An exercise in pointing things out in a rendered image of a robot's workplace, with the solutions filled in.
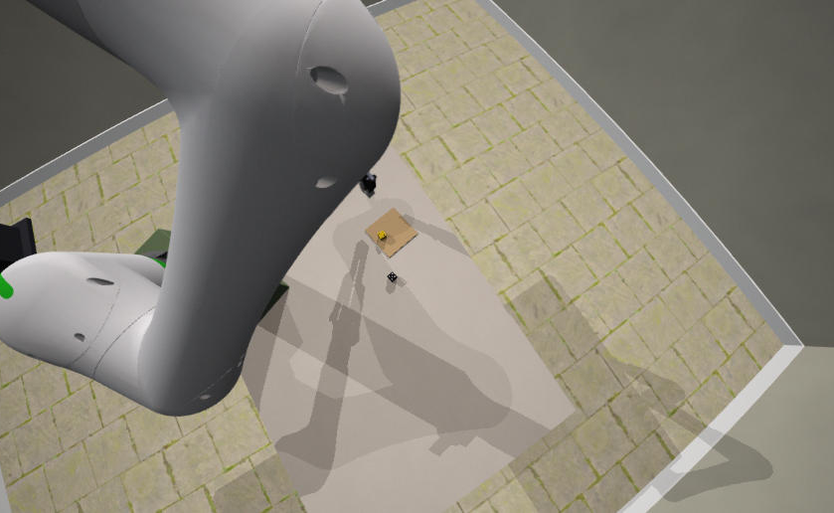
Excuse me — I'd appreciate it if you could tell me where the tan square mat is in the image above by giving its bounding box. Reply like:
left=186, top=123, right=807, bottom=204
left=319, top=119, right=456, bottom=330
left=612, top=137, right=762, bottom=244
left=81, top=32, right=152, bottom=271
left=366, top=208, right=417, bottom=257

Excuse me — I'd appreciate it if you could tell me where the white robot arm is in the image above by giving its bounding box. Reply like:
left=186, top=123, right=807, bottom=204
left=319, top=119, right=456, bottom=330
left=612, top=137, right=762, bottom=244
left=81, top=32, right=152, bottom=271
left=0, top=0, right=401, bottom=417

